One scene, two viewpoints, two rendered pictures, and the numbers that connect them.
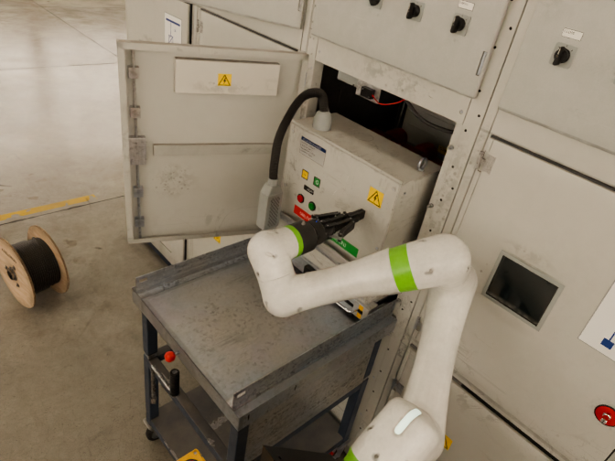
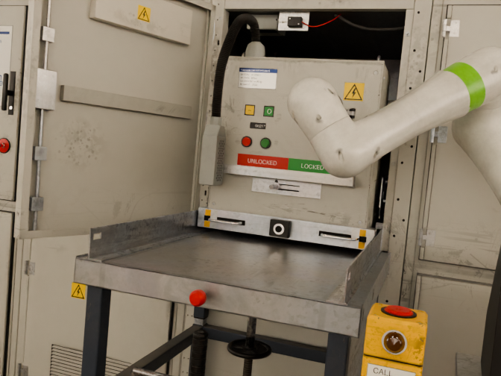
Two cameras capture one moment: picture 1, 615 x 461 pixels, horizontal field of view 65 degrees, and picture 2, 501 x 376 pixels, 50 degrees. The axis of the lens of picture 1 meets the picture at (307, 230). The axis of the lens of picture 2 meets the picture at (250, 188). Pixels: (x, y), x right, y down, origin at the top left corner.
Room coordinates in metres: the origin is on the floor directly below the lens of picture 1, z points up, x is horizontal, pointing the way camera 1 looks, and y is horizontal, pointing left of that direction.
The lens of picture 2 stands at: (0.01, 0.67, 1.11)
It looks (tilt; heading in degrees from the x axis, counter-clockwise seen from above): 4 degrees down; 337
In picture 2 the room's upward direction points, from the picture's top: 5 degrees clockwise
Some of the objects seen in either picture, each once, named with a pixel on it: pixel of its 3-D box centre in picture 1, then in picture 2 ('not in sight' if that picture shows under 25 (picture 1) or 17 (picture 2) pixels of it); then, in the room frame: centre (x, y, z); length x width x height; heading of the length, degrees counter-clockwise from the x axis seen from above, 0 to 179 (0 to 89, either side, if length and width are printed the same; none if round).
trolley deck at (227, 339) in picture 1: (266, 309); (257, 265); (1.26, 0.09, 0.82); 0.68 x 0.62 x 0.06; 138
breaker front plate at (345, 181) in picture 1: (327, 214); (290, 142); (1.42, -0.05, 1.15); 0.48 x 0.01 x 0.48; 48
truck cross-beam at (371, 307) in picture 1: (318, 271); (283, 227); (1.43, -0.07, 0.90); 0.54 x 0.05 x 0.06; 48
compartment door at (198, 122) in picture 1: (214, 150); (126, 106); (1.62, 0.39, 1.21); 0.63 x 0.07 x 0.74; 117
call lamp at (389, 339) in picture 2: not in sight; (394, 343); (0.57, 0.19, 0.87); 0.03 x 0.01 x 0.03; 48
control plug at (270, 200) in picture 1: (270, 205); (213, 155); (1.51, 0.15, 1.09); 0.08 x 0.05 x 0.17; 138
